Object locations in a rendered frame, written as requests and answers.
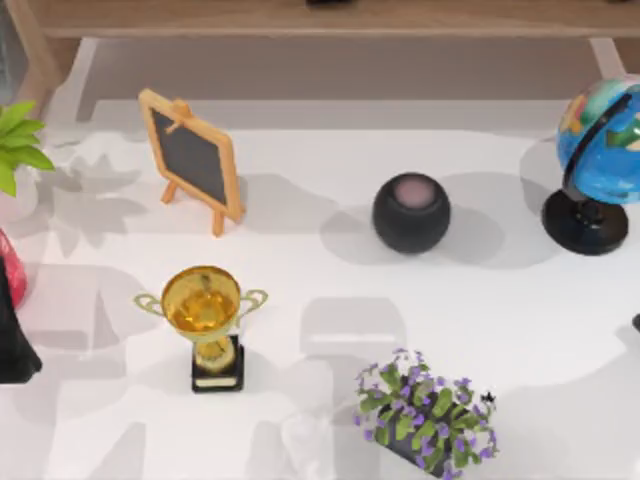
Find blue globe on black stand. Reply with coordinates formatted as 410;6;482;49
541;73;640;257

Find wooden shelf unit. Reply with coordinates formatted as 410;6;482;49
0;0;640;121

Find green leafy plant white pot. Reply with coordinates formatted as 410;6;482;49
0;100;56;225

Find red object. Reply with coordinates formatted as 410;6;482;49
0;228;28;310

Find purple flower plant black pot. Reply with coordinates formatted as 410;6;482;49
353;347;500;480

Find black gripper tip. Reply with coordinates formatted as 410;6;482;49
0;254;44;385

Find wooden framed blackboard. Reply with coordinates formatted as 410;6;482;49
137;88;247;238

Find black round speaker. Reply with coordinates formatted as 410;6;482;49
371;172;452;256

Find gold trophy on black base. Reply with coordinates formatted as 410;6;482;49
133;265;269;394

